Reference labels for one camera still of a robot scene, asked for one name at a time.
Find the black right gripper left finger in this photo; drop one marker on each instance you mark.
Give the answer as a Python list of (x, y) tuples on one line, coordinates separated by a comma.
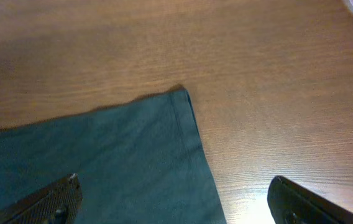
[(58, 202)]

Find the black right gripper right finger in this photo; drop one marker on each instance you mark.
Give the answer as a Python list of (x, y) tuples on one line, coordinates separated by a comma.
[(290, 203)]

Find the dark green t-shirt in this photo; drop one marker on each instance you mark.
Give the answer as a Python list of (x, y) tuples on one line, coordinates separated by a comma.
[(138, 163)]

